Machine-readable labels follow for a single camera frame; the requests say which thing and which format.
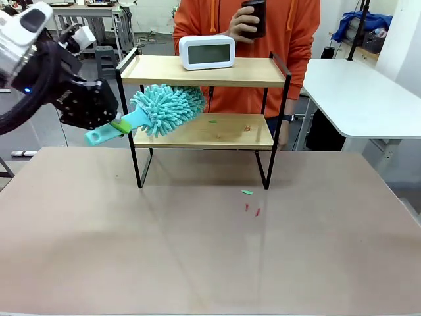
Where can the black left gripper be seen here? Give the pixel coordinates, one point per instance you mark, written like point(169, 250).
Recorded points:
point(87, 103)

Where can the teal microfibre duster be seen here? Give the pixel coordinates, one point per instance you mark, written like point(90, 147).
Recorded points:
point(171, 105)

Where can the black cup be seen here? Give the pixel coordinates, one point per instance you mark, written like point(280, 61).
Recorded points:
point(258, 16)

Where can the person's left forearm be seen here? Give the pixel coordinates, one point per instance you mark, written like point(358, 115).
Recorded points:
point(290, 107)

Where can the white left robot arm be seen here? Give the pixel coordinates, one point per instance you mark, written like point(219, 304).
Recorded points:
point(19, 36)

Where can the two-tier wooden black-framed shelf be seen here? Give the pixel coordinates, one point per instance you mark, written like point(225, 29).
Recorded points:
point(197, 131)

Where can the person's right hand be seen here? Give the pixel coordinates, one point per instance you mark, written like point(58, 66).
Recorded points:
point(240, 26)

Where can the person's left hand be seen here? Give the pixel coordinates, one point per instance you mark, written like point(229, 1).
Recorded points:
point(284, 135)

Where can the grey plastic step stool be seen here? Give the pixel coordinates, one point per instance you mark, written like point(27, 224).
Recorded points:
point(105, 62)

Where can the white digital alarm clock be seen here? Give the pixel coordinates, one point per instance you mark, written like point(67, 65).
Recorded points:
point(207, 52)

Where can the crumpled red paper scrap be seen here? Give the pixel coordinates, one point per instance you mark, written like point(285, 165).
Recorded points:
point(247, 127)

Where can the grey metal workbench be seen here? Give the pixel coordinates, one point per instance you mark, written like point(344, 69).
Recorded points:
point(85, 10)

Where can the black stand leg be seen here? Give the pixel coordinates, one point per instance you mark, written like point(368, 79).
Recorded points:
point(6, 168)

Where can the large green paper scrap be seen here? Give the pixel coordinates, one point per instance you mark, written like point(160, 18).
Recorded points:
point(246, 192)

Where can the black wristwatch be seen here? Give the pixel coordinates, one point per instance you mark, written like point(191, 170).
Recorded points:
point(288, 117)

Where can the person in orange hoodie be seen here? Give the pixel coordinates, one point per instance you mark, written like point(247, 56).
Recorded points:
point(289, 42)

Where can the black cabinet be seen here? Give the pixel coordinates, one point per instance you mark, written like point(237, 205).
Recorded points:
point(324, 131)

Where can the white side table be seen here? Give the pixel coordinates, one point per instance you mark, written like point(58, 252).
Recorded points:
point(355, 95)

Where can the blue cloth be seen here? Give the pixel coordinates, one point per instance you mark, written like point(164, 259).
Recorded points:
point(348, 19)

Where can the black tripod pole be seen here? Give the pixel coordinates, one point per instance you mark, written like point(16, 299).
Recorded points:
point(358, 29)

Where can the grey plastic crate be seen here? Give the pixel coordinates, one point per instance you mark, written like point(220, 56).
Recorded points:
point(372, 41)

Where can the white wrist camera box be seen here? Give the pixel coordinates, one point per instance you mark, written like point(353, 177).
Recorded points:
point(84, 37)

